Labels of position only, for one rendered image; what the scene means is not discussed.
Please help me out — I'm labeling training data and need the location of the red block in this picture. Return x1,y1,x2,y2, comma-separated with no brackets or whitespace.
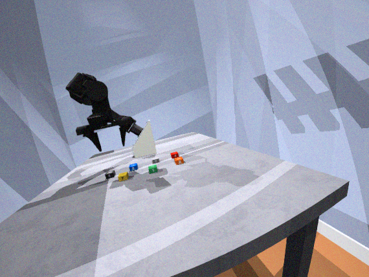
171,152,179,159

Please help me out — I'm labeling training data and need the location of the green block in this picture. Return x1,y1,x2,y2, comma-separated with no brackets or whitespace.
148,165,158,174

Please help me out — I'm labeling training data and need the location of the blue block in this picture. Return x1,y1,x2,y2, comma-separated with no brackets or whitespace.
129,163,138,171

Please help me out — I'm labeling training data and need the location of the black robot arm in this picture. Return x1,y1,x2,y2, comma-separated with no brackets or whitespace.
65,72,144,137

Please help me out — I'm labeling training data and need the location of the orange block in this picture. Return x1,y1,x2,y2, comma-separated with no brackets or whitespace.
174,157,184,165

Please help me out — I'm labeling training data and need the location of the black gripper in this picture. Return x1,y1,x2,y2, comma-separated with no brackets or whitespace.
76,104,134,152

